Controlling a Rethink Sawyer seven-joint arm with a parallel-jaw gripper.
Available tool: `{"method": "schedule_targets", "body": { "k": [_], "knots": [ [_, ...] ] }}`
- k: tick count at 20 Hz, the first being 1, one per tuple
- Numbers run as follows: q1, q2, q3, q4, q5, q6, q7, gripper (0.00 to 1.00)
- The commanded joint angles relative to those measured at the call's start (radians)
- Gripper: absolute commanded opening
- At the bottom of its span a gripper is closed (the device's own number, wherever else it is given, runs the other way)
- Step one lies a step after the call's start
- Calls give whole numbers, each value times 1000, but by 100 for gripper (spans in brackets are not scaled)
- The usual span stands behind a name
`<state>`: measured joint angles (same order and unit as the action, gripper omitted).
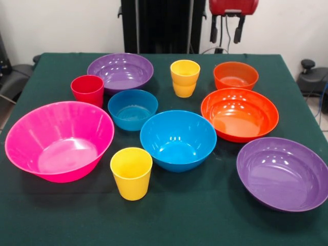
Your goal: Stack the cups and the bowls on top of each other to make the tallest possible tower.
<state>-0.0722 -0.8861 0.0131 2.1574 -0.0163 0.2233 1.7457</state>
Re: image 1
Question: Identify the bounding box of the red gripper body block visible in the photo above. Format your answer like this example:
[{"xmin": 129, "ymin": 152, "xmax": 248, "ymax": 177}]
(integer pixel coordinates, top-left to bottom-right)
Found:
[{"xmin": 209, "ymin": 0, "xmax": 257, "ymax": 17}]

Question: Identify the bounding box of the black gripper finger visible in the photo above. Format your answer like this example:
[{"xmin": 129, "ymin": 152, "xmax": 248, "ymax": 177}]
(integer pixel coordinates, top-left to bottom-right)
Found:
[
  {"xmin": 210, "ymin": 13, "xmax": 219, "ymax": 44},
  {"xmin": 233, "ymin": 15, "xmax": 246, "ymax": 44}
]

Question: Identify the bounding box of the pink plastic bowl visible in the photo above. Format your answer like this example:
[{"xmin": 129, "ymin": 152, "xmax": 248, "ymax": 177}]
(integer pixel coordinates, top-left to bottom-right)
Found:
[{"xmin": 4, "ymin": 100, "xmax": 115, "ymax": 183}]

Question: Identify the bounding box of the small orange plastic bowl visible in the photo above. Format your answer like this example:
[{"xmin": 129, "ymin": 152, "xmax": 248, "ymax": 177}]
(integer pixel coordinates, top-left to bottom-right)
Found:
[{"xmin": 213, "ymin": 61, "xmax": 259, "ymax": 91}]

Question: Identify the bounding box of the yellow plastic cup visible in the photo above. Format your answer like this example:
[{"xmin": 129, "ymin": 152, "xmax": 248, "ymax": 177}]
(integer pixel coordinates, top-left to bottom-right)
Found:
[
  {"xmin": 110, "ymin": 147, "xmax": 153, "ymax": 201},
  {"xmin": 172, "ymin": 81, "xmax": 197, "ymax": 98},
  {"xmin": 170, "ymin": 59, "xmax": 201, "ymax": 87}
]

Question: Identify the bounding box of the large orange plastic bowl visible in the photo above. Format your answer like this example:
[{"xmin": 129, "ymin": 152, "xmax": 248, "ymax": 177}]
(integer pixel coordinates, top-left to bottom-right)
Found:
[{"xmin": 200, "ymin": 88, "xmax": 280, "ymax": 144}]

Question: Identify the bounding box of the black equipment base with knob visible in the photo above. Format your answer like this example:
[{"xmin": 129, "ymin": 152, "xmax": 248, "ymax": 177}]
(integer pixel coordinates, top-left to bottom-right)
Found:
[{"xmin": 296, "ymin": 59, "xmax": 328, "ymax": 97}]

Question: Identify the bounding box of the purple plastic bowl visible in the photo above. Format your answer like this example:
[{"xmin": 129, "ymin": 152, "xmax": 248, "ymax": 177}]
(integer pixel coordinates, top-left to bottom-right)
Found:
[
  {"xmin": 236, "ymin": 137, "xmax": 328, "ymax": 213},
  {"xmin": 87, "ymin": 52, "xmax": 154, "ymax": 95}
]

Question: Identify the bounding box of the small blue plastic bowl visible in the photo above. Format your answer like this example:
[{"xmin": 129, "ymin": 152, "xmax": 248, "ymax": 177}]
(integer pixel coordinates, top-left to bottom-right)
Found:
[{"xmin": 107, "ymin": 89, "xmax": 159, "ymax": 132}]

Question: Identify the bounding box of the large blue plastic bowl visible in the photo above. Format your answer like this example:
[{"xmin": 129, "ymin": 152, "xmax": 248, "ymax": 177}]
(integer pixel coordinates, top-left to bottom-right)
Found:
[{"xmin": 139, "ymin": 110, "xmax": 217, "ymax": 173}]

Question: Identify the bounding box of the red plastic cup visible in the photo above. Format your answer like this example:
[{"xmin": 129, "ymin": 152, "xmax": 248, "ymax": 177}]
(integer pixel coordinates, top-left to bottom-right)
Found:
[{"xmin": 70, "ymin": 74, "xmax": 105, "ymax": 108}]

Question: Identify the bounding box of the dark green tablecloth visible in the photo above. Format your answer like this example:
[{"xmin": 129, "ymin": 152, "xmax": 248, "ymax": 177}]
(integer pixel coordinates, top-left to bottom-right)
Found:
[{"xmin": 0, "ymin": 52, "xmax": 328, "ymax": 246}]

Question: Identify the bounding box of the black padded equipment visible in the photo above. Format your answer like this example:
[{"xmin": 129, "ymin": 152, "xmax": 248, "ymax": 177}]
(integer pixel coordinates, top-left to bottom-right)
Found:
[{"xmin": 0, "ymin": 64, "xmax": 35, "ymax": 103}]

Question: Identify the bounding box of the dark device box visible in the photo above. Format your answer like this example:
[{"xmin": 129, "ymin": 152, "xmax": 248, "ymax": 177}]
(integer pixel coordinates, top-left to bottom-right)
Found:
[{"xmin": 0, "ymin": 33, "xmax": 11, "ymax": 75}]

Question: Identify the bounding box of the black wall cable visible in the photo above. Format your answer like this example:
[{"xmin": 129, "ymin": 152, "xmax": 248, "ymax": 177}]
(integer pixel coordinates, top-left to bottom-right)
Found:
[
  {"xmin": 219, "ymin": 15, "xmax": 224, "ymax": 50},
  {"xmin": 224, "ymin": 15, "xmax": 232, "ymax": 51}
]

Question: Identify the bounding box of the grey cable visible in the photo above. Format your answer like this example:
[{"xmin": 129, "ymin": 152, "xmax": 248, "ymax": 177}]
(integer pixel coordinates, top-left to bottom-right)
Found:
[{"xmin": 200, "ymin": 47, "xmax": 230, "ymax": 55}]

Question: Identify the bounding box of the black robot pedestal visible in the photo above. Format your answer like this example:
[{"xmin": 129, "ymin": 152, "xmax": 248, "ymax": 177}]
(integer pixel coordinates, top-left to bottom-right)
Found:
[{"xmin": 117, "ymin": 0, "xmax": 207, "ymax": 54}]

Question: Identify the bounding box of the blue cable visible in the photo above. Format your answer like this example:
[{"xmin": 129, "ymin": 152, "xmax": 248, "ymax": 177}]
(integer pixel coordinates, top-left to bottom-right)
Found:
[{"xmin": 316, "ymin": 81, "xmax": 328, "ymax": 126}]

